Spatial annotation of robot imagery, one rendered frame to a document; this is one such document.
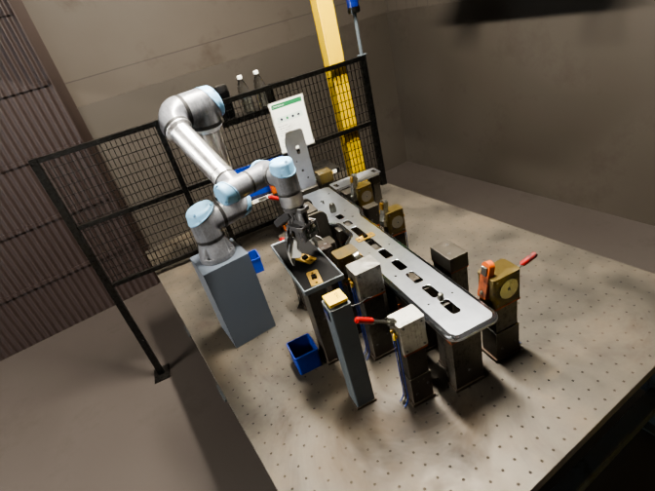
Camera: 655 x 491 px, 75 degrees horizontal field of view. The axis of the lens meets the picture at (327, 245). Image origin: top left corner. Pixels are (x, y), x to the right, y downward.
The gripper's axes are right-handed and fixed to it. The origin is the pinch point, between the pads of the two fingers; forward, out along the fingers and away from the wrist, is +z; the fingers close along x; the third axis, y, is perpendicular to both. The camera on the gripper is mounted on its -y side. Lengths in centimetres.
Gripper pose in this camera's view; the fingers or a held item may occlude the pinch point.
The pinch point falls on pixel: (304, 254)
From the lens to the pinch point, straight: 149.2
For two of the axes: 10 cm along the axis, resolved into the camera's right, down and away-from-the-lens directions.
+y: 7.3, 2.0, -6.5
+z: 2.2, 8.4, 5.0
